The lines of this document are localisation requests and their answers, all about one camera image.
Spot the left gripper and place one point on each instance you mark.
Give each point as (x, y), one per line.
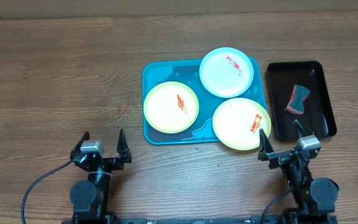
(117, 164)

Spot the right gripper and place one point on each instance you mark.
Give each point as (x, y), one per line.
(265, 149)

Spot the red sponge with green scourer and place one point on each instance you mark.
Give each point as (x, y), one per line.
(296, 102)

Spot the green-rimmed plate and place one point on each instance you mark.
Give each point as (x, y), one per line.
(171, 107)

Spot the light blue plate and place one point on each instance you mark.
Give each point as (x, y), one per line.
(226, 72)

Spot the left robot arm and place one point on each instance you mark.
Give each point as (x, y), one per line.
(90, 197)

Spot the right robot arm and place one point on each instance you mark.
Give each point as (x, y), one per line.
(314, 198)

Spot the black plastic tray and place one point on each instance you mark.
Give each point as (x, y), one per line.
(318, 117)

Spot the teal plastic tray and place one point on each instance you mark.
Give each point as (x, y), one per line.
(186, 72)

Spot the yellow plate right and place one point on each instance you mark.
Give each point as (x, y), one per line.
(237, 122)

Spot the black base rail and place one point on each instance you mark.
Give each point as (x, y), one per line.
(197, 221)

